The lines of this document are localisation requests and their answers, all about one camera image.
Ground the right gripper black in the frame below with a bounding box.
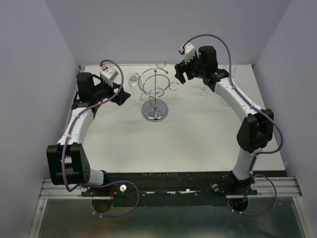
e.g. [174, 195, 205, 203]
[173, 52, 205, 85]

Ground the chrome wine glass rack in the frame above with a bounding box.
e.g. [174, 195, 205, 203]
[138, 61, 179, 122]

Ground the removed wine glass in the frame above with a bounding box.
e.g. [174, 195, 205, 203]
[222, 62, 237, 78]
[221, 99, 228, 106]

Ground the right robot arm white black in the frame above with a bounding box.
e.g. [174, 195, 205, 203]
[174, 43, 274, 194]

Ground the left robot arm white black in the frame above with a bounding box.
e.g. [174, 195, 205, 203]
[46, 67, 131, 196]

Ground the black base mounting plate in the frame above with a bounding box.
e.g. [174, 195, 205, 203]
[81, 172, 257, 207]

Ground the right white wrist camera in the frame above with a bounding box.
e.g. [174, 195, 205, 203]
[178, 43, 196, 64]

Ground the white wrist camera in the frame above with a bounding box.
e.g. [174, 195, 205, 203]
[100, 65, 118, 87]
[178, 43, 196, 64]

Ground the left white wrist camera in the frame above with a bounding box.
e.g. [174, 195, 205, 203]
[100, 65, 118, 87]

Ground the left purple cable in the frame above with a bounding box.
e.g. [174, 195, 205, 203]
[60, 59, 140, 218]

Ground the aluminium rail frame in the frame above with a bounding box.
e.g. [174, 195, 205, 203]
[29, 170, 302, 238]

